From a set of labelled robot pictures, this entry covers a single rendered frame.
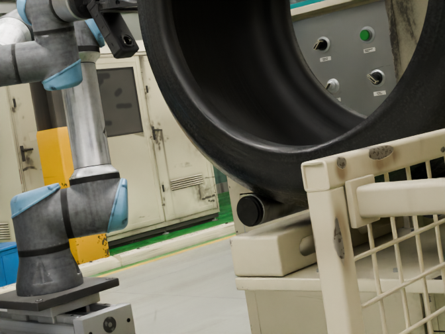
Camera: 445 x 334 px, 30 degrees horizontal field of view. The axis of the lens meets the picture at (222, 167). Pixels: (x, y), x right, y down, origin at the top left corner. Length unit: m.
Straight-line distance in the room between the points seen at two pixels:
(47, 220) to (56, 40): 0.49
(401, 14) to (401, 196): 0.97
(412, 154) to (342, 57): 1.41
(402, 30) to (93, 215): 0.81
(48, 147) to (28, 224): 5.24
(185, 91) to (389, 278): 0.38
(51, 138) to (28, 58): 5.51
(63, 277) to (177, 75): 0.82
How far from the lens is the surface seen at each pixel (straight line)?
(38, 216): 1.87
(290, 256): 1.18
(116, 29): 1.44
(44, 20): 1.55
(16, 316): 1.98
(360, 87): 1.95
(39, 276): 1.89
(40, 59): 1.55
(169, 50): 1.18
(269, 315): 2.16
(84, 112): 1.89
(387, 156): 0.54
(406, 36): 1.43
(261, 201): 1.17
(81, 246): 7.05
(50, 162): 7.12
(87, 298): 1.90
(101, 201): 1.86
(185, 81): 1.17
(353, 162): 0.51
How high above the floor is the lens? 1.03
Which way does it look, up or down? 3 degrees down
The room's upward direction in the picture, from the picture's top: 9 degrees counter-clockwise
